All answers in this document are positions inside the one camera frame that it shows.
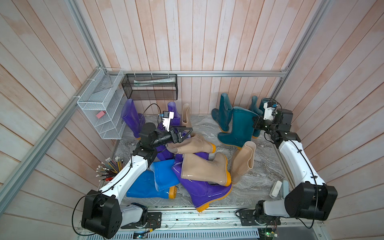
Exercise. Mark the purple boot under pile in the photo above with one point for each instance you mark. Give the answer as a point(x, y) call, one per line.
point(162, 152)

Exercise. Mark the white wire mesh shelf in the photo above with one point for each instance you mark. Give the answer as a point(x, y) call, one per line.
point(103, 93)

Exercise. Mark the large beige boot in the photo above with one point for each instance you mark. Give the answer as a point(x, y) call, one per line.
point(198, 169)

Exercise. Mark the black wire mesh basket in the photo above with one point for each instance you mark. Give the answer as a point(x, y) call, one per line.
point(148, 87)

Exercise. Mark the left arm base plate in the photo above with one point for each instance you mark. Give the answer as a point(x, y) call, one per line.
point(144, 220)

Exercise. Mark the pink eraser block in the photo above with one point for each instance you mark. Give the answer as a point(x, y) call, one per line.
point(100, 114)

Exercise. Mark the purple boot standing left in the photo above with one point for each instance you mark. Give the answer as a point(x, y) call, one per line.
point(132, 118)

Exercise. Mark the pink pencil cup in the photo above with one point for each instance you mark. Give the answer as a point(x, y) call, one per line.
point(110, 168)

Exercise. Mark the teal boot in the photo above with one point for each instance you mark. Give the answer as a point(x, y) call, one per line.
point(223, 115)
point(254, 108)
point(242, 128)
point(263, 101)

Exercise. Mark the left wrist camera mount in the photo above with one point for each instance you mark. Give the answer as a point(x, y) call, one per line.
point(166, 120)

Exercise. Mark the blue boot upper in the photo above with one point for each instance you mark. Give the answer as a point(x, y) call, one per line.
point(164, 175)

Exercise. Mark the purple boot back centre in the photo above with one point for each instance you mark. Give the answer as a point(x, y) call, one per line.
point(176, 121)

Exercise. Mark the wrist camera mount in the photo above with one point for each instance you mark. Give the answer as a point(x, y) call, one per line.
point(166, 120)
point(270, 110)

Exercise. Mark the large purple boot front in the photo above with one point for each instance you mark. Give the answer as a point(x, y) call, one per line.
point(202, 193)

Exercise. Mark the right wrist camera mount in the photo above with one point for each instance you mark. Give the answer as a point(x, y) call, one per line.
point(270, 110)

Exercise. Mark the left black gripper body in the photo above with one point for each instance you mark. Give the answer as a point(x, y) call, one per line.
point(165, 139)

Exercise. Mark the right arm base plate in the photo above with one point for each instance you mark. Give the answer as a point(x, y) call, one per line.
point(250, 217)

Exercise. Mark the aluminium frame rail back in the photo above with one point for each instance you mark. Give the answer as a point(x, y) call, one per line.
point(219, 74)

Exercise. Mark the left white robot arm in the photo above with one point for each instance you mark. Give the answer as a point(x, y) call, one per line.
point(102, 213)

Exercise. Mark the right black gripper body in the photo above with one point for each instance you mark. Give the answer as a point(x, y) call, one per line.
point(267, 125)

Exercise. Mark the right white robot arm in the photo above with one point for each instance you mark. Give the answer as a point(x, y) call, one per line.
point(311, 198)

